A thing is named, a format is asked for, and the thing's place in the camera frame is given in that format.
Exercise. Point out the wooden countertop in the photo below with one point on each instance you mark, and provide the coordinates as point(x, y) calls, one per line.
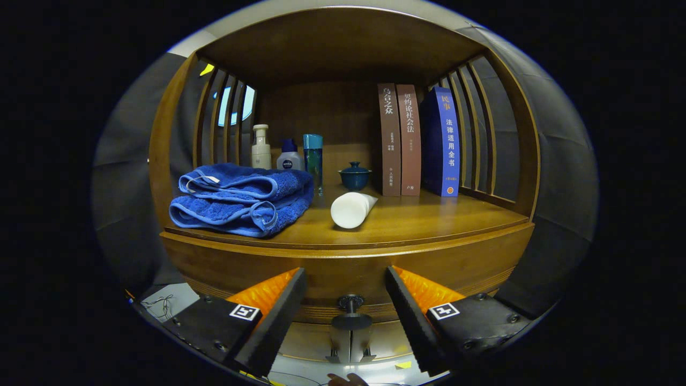
point(418, 220)

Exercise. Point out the dark brown book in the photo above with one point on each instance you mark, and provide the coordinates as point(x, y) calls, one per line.
point(389, 139)

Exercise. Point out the white pump bottle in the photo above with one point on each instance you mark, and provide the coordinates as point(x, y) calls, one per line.
point(261, 155)

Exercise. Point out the reddish brown book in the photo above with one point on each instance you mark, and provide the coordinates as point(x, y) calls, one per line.
point(409, 139)

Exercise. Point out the wooden cabinet door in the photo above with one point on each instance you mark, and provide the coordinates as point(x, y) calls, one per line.
point(388, 340)
point(311, 340)

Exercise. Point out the wooden drawer with black knob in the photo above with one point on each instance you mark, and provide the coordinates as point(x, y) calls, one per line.
point(343, 268)

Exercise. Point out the yellow tape piece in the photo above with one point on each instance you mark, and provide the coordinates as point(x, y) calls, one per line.
point(403, 365)

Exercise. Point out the white tube with green print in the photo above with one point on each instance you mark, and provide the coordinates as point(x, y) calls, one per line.
point(351, 210)

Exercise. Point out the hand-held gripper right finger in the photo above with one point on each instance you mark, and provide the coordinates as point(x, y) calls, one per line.
point(412, 321)

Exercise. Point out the wooden cabinet with slatted shelf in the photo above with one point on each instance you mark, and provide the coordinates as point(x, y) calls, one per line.
point(337, 48)

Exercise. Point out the teal transparent bottle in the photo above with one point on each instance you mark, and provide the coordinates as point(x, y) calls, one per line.
point(313, 161)

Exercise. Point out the white bottle with blue cap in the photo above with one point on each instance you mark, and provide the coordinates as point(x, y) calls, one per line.
point(290, 161)

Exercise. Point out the folded blue towel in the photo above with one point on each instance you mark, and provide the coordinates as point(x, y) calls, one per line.
point(241, 201)

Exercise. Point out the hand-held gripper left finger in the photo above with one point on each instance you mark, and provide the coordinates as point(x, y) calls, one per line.
point(278, 321)

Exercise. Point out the blue lidded teacup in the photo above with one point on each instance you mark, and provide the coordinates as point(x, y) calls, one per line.
point(355, 178)

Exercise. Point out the blue book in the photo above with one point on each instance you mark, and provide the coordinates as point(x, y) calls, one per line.
point(447, 139)

